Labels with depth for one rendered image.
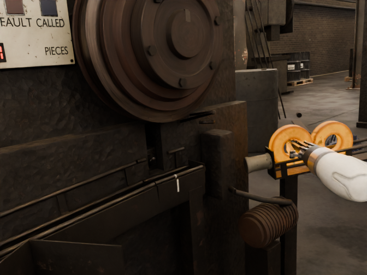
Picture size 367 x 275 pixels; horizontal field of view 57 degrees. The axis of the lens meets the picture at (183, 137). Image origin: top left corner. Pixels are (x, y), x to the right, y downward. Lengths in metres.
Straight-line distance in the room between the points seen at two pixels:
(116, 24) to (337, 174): 0.66
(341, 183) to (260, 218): 0.34
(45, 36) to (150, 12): 0.28
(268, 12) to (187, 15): 7.91
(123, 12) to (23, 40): 0.25
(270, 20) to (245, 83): 5.29
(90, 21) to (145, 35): 0.13
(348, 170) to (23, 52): 0.85
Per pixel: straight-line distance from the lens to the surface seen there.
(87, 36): 0.83
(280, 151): 1.25
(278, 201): 1.21
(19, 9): 0.92
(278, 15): 9.06
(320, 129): 1.30
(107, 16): 0.85
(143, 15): 0.82
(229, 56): 1.38
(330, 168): 0.96
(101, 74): 0.84
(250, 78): 3.61
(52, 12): 0.95
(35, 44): 0.93
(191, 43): 0.90
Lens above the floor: 1.05
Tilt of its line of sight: 13 degrees down
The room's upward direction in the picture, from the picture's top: 4 degrees counter-clockwise
